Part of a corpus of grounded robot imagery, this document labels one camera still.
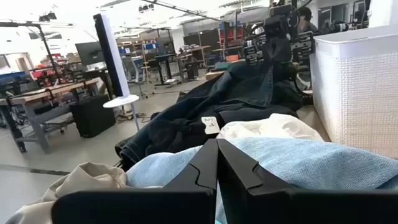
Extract beige garment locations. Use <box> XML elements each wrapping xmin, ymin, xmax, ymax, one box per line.
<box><xmin>5</xmin><ymin>161</ymin><xmax>129</xmax><ymax>224</ymax></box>

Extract grey office chair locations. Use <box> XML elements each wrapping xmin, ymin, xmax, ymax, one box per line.
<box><xmin>121</xmin><ymin>55</ymin><xmax>149</xmax><ymax>99</ymax></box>

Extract black monitor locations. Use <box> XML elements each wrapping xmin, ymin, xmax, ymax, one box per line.
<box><xmin>74</xmin><ymin>41</ymin><xmax>106</xmax><ymax>67</ymax></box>

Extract wooden workbench grey legs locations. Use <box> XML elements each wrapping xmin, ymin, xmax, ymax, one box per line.
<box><xmin>0</xmin><ymin>78</ymin><xmax>101</xmax><ymax>155</ymax></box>

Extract white woven plastic basket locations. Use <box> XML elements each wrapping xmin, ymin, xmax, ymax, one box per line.
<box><xmin>310</xmin><ymin>24</ymin><xmax>398</xmax><ymax>160</ymax></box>

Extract black computer tower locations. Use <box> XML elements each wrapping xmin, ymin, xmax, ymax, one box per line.
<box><xmin>68</xmin><ymin>95</ymin><xmax>116</xmax><ymax>138</ymax></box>

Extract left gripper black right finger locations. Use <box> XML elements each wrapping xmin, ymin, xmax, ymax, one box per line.
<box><xmin>217</xmin><ymin>139</ymin><xmax>398</xmax><ymax>224</ymax></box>

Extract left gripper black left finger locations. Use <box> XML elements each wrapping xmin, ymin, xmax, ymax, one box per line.
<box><xmin>51</xmin><ymin>139</ymin><xmax>218</xmax><ymax>224</ymax></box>

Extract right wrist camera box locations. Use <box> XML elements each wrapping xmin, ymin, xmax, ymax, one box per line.
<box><xmin>264</xmin><ymin>14</ymin><xmax>294</xmax><ymax>38</ymax></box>

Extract white lace garment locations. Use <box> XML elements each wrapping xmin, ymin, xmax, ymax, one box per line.
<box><xmin>216</xmin><ymin>113</ymin><xmax>325</xmax><ymax>141</ymax></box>

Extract black standing desk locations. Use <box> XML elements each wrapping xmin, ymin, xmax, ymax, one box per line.
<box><xmin>148</xmin><ymin>53</ymin><xmax>182</xmax><ymax>87</ymax></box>

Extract light blue jeans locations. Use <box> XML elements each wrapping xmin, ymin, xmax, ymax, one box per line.
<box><xmin>126</xmin><ymin>136</ymin><xmax>398</xmax><ymax>224</ymax></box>

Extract red storage rack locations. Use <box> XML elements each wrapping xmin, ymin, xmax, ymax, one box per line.
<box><xmin>219</xmin><ymin>21</ymin><xmax>245</xmax><ymax>47</ymax></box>

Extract person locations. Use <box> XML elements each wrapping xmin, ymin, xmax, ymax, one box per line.
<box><xmin>297</xmin><ymin>6</ymin><xmax>320</xmax><ymax>34</ymax></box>

